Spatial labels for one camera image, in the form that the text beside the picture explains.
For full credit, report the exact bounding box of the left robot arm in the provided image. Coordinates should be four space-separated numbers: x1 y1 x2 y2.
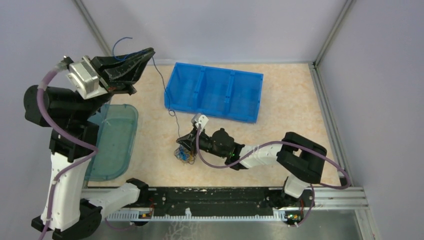
23 47 155 240

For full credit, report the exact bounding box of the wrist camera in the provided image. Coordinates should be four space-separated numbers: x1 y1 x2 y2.
67 55 107 100
191 113 209 130

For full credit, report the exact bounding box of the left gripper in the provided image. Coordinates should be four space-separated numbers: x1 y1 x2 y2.
72 46 155 121

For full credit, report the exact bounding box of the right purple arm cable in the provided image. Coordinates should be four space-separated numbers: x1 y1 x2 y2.
195 124 352 228

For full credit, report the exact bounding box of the dark blue cable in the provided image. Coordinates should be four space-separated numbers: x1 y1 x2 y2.
111 36 182 140

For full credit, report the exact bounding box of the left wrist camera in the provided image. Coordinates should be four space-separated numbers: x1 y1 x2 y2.
67 55 107 100

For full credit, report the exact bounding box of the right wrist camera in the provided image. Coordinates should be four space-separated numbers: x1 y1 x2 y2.
191 113 209 130

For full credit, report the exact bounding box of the teal transparent plastic tray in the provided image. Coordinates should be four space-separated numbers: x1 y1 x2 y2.
84 104 139 182

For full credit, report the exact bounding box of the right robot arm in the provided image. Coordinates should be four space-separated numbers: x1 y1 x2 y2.
176 127 327 208

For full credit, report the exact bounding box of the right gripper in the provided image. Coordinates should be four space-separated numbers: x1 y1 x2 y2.
176 127 228 159

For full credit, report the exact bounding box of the coloured cable bundle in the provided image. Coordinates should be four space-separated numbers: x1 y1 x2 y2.
173 147 198 166

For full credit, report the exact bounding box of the blue three-compartment bin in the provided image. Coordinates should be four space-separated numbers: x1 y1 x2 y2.
164 62 264 123

